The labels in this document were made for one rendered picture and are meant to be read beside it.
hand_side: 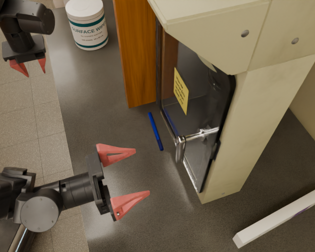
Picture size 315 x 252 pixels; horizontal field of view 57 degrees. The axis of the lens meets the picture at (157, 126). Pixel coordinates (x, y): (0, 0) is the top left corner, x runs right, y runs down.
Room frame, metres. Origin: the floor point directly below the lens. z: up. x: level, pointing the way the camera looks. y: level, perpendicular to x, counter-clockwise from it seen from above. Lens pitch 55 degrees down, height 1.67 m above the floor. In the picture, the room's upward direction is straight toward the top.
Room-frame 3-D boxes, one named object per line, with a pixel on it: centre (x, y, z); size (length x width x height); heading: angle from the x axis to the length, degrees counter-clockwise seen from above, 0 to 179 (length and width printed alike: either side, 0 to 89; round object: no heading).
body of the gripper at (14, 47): (0.59, 0.34, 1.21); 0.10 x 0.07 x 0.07; 109
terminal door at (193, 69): (0.42, -0.05, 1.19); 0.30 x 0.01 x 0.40; 19
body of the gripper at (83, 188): (0.23, 0.14, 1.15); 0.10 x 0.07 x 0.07; 19
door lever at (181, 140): (0.31, -0.06, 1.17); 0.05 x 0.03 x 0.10; 109
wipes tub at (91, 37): (0.93, 0.26, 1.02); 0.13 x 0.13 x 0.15
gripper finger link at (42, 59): (0.60, 0.33, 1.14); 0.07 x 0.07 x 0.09; 19
